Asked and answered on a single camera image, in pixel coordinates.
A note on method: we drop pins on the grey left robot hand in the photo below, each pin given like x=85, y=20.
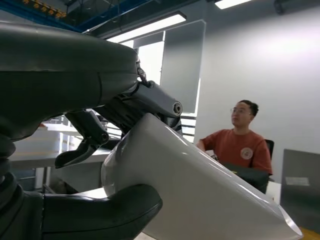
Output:
x=62, y=76

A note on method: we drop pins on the white workbench table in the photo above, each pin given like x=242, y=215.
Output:
x=37, y=155

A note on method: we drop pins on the blue overhead beam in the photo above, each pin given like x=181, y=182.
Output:
x=105, y=15

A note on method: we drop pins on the long ceiling light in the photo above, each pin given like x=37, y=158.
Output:
x=149, y=28
x=232, y=3

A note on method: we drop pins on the person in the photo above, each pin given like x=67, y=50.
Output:
x=240, y=149

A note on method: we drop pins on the black office chair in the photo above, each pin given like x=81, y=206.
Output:
x=269, y=149

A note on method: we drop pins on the grey cabinet with label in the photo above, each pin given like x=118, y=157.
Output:
x=300, y=198

